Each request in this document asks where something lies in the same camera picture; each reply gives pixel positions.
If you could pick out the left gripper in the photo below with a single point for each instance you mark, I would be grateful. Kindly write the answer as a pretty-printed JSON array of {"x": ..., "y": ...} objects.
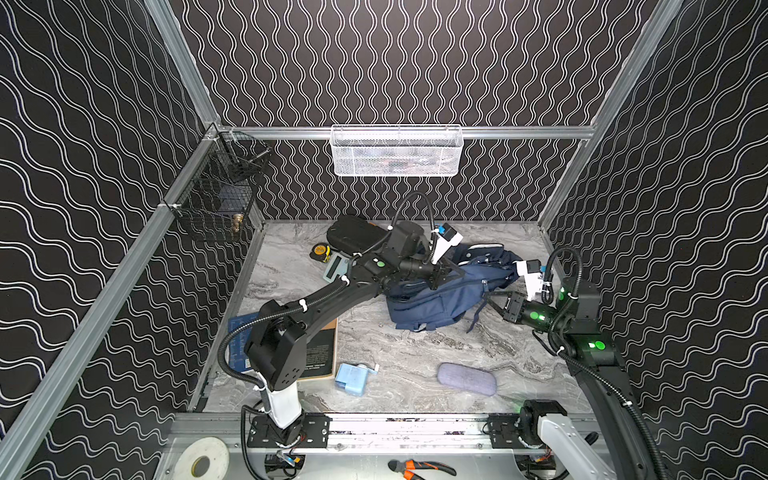
[{"x": 435, "y": 274}]

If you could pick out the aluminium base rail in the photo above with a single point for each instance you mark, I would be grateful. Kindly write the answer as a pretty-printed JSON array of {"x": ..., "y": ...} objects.
[{"x": 358, "y": 433}]

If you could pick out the white tape roll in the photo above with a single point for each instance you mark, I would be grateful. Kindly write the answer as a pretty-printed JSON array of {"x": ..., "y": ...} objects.
[{"x": 205, "y": 459}]

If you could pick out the blue book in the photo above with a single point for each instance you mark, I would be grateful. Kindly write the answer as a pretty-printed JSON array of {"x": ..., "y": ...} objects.
[{"x": 236, "y": 356}]

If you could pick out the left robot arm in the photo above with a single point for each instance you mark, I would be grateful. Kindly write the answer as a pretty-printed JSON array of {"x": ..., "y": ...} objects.
[{"x": 269, "y": 351}]

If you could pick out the orange handled pliers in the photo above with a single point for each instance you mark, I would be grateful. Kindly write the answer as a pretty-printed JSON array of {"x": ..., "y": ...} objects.
[{"x": 409, "y": 468}]

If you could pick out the black wire basket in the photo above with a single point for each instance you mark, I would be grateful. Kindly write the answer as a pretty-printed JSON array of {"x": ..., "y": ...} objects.
[{"x": 215, "y": 205}]

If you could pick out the brown black book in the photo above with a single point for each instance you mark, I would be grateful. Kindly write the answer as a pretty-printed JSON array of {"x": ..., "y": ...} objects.
[{"x": 321, "y": 355}]

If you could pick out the light blue pencil sharpener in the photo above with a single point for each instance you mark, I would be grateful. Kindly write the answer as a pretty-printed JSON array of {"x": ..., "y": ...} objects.
[{"x": 352, "y": 379}]

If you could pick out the yellow black tape measure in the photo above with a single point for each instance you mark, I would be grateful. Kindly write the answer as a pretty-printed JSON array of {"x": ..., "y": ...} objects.
[{"x": 321, "y": 252}]

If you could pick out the teal calculator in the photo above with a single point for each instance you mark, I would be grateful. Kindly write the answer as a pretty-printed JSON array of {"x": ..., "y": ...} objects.
[{"x": 337, "y": 266}]

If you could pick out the black zippered case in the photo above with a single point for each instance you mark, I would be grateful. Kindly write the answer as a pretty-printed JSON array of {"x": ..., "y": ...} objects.
[{"x": 350, "y": 234}]

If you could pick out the navy blue backpack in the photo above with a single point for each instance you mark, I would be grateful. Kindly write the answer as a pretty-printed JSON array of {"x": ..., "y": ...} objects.
[{"x": 413, "y": 306}]

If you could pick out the purple glasses case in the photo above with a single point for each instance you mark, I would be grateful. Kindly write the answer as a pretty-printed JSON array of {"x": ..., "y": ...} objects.
[{"x": 466, "y": 378}]

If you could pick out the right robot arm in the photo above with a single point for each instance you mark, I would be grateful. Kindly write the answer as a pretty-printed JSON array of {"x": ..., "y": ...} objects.
[{"x": 565, "y": 323}]

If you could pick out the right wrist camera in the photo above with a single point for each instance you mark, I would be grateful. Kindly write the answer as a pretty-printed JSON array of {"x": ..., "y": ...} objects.
[{"x": 531, "y": 272}]

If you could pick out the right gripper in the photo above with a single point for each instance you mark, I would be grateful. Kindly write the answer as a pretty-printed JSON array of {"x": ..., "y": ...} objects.
[{"x": 513, "y": 307}]

